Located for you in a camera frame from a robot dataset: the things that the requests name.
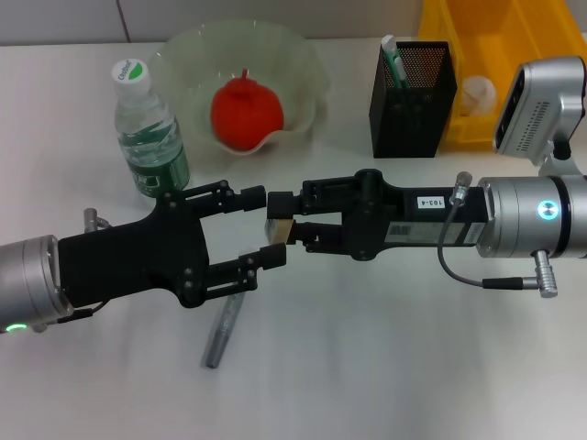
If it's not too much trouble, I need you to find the pale green glass bowl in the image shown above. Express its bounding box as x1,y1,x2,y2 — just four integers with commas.
150,18,331,158

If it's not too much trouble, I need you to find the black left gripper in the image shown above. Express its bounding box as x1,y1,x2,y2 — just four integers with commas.
57,179,269,311

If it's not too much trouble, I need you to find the tan eraser with barcode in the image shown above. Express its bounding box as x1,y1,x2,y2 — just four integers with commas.
265,217,295,247

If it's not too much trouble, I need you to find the black mesh pen holder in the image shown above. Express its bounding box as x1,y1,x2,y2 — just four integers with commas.
369,41,459,160

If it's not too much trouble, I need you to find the green label water bottle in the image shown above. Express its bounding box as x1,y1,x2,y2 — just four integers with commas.
109,58,192,201

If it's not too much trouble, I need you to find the grey pen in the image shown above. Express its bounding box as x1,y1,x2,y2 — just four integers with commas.
201,292,248,370

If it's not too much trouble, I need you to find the right wrist camera housing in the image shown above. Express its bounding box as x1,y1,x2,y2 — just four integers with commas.
492,56,587,179

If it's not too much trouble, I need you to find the green pen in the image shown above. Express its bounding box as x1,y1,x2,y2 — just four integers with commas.
381,34,410,92

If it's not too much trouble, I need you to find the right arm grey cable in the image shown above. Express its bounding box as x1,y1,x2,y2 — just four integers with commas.
437,170,559,300

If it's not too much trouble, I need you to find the yellow plastic bin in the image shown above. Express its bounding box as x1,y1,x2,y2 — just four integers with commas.
417,0,587,150

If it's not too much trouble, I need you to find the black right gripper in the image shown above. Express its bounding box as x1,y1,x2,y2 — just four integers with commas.
207,167,488,303

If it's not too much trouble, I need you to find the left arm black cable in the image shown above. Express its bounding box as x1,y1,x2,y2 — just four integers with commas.
82,207,112,231

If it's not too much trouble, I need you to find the orange fruit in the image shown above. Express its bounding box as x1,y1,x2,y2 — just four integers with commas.
209,67,285,153

